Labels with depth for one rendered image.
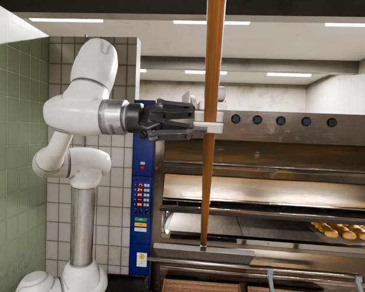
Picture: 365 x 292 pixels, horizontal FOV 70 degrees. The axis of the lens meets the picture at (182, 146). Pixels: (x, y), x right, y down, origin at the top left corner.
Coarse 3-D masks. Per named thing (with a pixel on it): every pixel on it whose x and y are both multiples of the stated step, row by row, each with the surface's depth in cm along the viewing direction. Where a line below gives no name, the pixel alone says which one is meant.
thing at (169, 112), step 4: (152, 108) 64; (156, 108) 64; (160, 108) 64; (164, 108) 64; (184, 108) 65; (188, 108) 65; (192, 108) 65; (152, 112) 64; (156, 112) 64; (160, 112) 64; (164, 112) 64; (168, 112) 64; (172, 112) 64; (176, 112) 64; (180, 112) 64; (184, 112) 64; (188, 112) 64; (192, 112) 64; (168, 116) 65; (172, 116) 65; (176, 116) 65; (180, 116) 65; (184, 116) 65; (188, 116) 65; (168, 120) 66
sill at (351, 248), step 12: (216, 240) 188; (228, 240) 187; (240, 240) 187; (252, 240) 186; (264, 240) 185; (276, 240) 186; (288, 240) 187; (300, 240) 188; (348, 252) 180; (360, 252) 180
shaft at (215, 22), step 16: (208, 0) 41; (224, 0) 40; (208, 16) 42; (224, 16) 43; (208, 32) 44; (208, 48) 47; (208, 64) 49; (208, 80) 52; (208, 96) 55; (208, 112) 59; (208, 144) 68; (208, 160) 73; (208, 176) 80; (208, 192) 89; (208, 208) 99
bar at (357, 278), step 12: (192, 264) 152; (204, 264) 152; (216, 264) 151; (228, 264) 151; (240, 264) 151; (324, 276) 146; (336, 276) 145; (348, 276) 145; (360, 276) 144; (360, 288) 142
